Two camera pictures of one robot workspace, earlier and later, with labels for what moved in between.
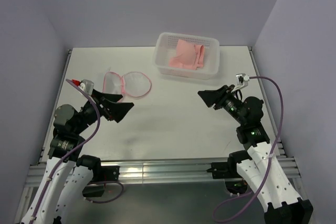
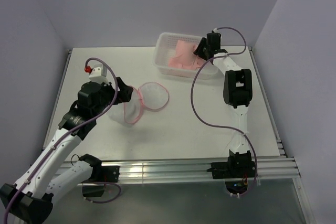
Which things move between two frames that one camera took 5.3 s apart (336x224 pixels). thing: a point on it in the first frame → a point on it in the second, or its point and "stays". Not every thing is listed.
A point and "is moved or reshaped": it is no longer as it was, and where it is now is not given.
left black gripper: (117, 109) → (124, 95)
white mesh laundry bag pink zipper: (134, 83) is moved or reshaped
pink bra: (188, 55) stays
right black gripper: (217, 96) → (198, 50)
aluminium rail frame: (158, 170) stays
